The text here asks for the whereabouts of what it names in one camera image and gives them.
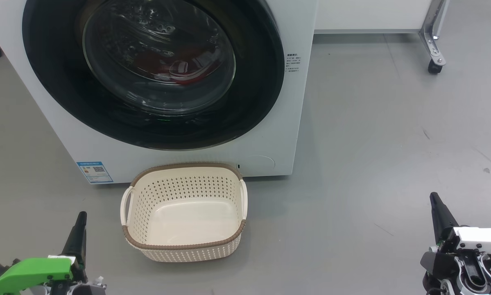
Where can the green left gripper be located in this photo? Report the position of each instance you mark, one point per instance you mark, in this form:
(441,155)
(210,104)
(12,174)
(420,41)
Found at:
(32,272)

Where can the white front-load washing machine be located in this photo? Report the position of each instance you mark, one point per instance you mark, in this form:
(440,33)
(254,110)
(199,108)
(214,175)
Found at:
(270,139)

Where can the round drain filter cover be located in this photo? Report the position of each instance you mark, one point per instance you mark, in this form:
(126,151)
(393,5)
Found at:
(261,163)

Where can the blue energy label sticker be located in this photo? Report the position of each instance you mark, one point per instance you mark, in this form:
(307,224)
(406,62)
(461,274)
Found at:
(94,172)

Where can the white partition panel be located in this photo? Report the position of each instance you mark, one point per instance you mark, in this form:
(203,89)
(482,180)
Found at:
(372,14)

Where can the printed text notice label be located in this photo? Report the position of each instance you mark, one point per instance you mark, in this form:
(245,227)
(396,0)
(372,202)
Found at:
(292,62)

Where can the grey metal leg with caster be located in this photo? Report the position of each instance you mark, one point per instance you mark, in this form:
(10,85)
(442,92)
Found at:
(431,45)

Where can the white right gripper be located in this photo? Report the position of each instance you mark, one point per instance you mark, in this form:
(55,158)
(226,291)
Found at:
(478,250)

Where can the dark round washer door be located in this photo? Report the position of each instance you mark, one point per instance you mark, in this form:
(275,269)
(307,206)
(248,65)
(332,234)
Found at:
(53,82)

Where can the cream perforated laundry basket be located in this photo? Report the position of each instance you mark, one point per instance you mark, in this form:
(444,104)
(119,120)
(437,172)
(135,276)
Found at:
(188,223)

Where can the red and white garment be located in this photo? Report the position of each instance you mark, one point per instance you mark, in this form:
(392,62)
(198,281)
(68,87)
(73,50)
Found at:
(188,76)

